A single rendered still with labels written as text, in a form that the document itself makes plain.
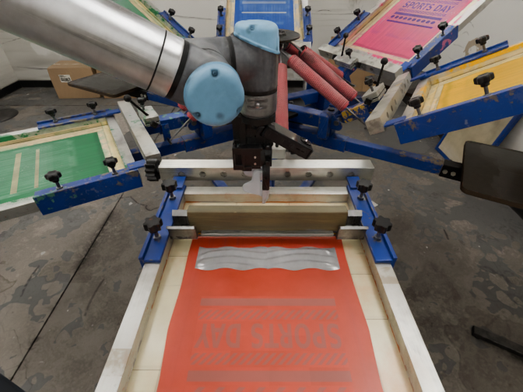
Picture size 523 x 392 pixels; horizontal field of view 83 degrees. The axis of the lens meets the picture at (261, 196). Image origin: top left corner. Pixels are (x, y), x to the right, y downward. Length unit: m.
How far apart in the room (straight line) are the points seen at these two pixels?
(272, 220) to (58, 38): 0.56
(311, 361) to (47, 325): 1.68
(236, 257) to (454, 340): 1.46
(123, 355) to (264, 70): 0.56
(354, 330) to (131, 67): 0.61
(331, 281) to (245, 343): 0.24
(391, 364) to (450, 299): 1.48
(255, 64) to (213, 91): 0.17
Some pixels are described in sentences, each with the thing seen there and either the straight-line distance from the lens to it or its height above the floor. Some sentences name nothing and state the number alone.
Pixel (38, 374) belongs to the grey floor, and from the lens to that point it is 1.97.
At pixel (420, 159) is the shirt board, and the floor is 0.92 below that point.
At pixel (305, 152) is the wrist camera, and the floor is 1.24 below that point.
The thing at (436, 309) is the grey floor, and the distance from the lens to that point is 2.05.
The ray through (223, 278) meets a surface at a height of 0.96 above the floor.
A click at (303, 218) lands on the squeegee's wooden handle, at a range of 0.76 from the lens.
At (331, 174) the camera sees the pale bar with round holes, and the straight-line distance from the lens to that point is 0.98.
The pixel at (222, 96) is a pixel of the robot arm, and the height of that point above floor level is 1.42.
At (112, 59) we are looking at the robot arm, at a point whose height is 1.47.
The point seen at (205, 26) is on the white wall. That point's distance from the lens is 4.81.
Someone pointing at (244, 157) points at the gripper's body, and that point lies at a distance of 0.61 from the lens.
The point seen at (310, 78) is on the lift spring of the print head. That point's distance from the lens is 1.28.
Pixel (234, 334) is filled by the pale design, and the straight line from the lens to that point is 0.66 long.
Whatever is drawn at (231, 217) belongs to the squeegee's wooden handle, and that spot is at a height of 1.04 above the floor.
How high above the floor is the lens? 1.55
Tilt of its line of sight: 39 degrees down
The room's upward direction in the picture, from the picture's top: straight up
